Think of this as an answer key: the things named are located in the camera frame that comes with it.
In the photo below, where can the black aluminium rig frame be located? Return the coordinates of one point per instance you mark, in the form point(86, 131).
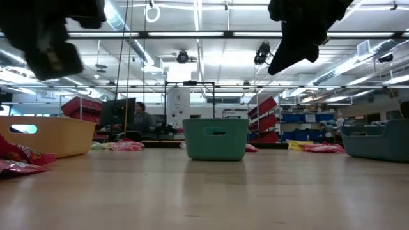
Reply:
point(166, 144)

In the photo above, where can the white bottle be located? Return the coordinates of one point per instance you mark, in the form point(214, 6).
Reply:
point(340, 121)

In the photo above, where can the blue storage bin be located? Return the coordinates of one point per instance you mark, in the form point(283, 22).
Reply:
point(303, 135)
point(290, 118)
point(324, 118)

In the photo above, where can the white machine column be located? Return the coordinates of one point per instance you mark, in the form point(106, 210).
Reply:
point(178, 105)

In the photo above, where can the black camera on bracket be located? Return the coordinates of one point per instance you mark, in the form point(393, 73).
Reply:
point(262, 54)

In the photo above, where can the green candy bag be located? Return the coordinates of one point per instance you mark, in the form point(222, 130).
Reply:
point(97, 146)

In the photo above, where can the teal green plastic bin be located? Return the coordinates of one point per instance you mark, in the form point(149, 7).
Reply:
point(198, 143)

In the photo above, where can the dark blue plastic bin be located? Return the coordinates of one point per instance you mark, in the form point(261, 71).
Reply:
point(377, 147)

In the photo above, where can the black room monitor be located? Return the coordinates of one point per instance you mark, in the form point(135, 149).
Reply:
point(116, 111)

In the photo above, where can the yellow pole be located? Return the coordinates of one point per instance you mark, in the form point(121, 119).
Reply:
point(126, 118)

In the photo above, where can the person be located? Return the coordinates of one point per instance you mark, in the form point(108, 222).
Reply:
point(142, 119)

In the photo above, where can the yellow Sour Patch candy bag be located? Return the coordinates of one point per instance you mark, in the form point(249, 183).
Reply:
point(295, 145)

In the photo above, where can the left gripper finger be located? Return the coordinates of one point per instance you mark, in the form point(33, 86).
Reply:
point(54, 62)

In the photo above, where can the yellow plastic bin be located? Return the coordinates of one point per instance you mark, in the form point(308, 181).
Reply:
point(57, 137)

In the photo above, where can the silver ceiling duct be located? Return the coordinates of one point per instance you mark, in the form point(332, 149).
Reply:
point(351, 64)
point(137, 48)

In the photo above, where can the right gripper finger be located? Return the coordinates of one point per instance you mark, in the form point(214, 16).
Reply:
point(294, 48)

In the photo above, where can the small black dome device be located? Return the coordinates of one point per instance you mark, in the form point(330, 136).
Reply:
point(386, 58)

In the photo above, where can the black round camera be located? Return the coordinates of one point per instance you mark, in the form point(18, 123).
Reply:
point(182, 57)

